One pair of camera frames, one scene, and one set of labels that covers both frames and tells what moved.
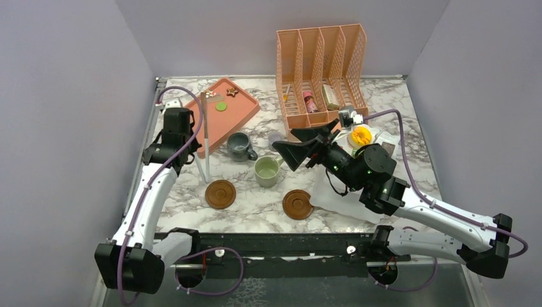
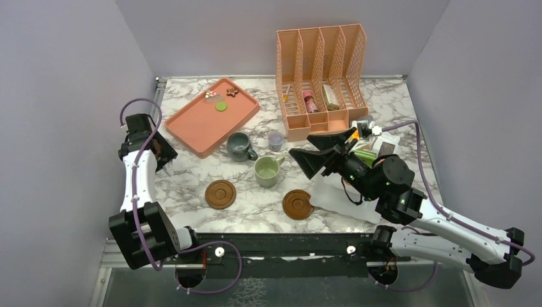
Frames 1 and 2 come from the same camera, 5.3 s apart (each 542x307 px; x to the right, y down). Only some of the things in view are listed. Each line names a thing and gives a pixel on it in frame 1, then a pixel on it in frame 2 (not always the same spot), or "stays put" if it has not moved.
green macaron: x=221 y=106 stays put
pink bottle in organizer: x=310 y=105 stays put
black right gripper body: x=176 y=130 → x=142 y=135
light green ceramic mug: x=266 y=169 stays put
